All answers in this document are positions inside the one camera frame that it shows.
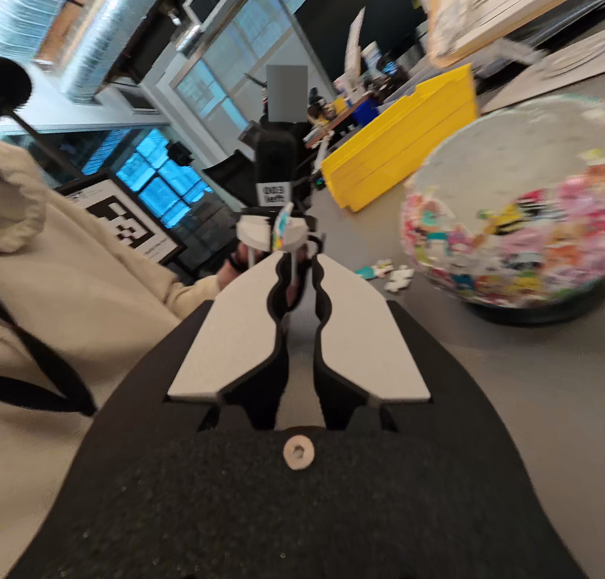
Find teal edged puzzle piece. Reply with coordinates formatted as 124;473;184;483
272;202;295;254

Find black office chair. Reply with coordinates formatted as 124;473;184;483
202;137;315;213

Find colourful joined puzzle pieces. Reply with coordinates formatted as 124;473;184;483
354;259;395;280

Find yellow plastic bin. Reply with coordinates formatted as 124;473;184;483
321;63;478;212

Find black round-topped stand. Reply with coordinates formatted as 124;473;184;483
0;57;83;178

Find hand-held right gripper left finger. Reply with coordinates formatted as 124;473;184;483
167;252;290;431

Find silver ventilation duct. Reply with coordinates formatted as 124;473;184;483
0;0;78;62
61;0;178;104

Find person's left hand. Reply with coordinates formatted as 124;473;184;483
226;241;260;278

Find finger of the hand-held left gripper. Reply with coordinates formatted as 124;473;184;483
283;218;311;288
235;215;274;268

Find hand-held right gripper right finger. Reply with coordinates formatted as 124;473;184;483
312;254;433;431

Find wooden board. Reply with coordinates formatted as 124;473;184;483
425;0;605;68

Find colourful puzzle ball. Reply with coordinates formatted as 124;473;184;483
401;95;605;310

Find black lanyard strap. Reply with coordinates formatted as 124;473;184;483
0;300;97;417

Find white joined puzzle pieces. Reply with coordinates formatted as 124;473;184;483
384;265;416;292

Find framed tag poster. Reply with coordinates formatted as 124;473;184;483
57;170;187;265

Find black ball stand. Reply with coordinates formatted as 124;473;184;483
465;284;605;327

